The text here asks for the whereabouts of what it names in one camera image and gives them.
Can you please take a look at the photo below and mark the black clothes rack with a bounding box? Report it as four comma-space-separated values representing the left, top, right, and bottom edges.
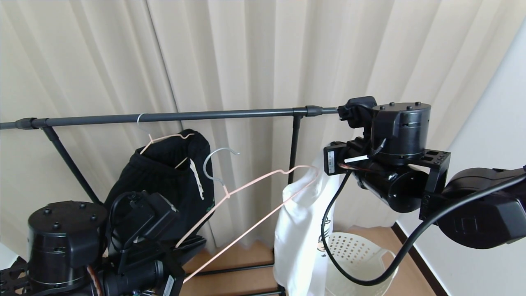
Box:
0, 106, 341, 296

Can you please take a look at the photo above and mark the black garment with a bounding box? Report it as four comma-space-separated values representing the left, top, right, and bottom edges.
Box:
105, 129, 215, 247

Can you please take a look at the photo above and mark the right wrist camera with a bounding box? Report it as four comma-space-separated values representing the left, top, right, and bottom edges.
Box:
338, 97, 378, 129

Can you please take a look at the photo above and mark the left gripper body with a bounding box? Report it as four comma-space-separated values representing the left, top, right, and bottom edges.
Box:
103, 251, 185, 296

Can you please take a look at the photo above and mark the white garment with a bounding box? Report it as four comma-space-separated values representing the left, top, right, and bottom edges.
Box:
273, 153, 341, 296

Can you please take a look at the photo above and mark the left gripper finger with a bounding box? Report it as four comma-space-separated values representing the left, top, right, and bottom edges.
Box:
176, 236, 208, 258
180, 242, 207, 271

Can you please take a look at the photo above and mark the pink clothes hanger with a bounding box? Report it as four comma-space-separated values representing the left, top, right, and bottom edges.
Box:
137, 113, 196, 169
175, 148, 321, 284

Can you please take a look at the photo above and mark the beige curtain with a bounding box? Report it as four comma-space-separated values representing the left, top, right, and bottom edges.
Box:
0, 0, 526, 264

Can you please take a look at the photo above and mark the white laundry basket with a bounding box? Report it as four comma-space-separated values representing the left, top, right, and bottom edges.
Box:
325, 232, 399, 296

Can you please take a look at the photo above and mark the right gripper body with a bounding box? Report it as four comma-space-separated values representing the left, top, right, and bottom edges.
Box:
323, 138, 430, 213

